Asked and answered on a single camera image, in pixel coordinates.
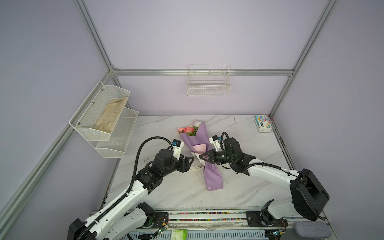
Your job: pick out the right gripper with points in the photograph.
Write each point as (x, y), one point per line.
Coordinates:
(211, 155)

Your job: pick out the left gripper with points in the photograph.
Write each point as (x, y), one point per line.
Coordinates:
(187, 164)

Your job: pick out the cream printed ribbon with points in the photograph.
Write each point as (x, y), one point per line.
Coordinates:
(198, 164)

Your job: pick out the pink purple wrapping paper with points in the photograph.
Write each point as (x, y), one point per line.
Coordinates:
(197, 140)

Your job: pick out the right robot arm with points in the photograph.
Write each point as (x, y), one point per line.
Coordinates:
(308, 197)

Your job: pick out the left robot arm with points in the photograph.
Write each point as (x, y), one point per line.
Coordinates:
(127, 211)

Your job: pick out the tissue pack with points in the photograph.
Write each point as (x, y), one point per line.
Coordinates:
(263, 123)

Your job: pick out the green label box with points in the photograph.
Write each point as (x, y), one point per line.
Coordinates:
(179, 234)

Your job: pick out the lower white mesh shelf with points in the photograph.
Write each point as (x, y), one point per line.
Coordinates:
(116, 146)

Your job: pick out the white mesh shelf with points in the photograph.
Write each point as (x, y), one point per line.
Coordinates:
(97, 118)
(116, 146)

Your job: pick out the beige cloth in shelf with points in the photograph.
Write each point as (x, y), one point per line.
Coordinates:
(110, 115)

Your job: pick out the upper white mesh shelf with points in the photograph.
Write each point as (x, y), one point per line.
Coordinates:
(97, 118)

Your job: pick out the grey sponge pad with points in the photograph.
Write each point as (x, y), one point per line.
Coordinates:
(313, 230)

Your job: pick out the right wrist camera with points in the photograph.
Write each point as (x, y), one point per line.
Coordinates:
(215, 141)

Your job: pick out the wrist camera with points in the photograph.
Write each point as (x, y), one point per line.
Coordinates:
(215, 141)
(177, 146)

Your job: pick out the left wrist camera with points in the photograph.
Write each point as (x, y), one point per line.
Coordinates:
(177, 146)

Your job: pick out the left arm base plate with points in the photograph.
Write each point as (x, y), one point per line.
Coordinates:
(160, 219)

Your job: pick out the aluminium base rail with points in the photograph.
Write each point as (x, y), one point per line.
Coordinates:
(219, 225)

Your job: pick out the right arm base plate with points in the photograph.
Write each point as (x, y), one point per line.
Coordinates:
(264, 219)

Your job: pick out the white wire wall basket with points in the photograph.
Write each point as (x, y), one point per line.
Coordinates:
(208, 80)

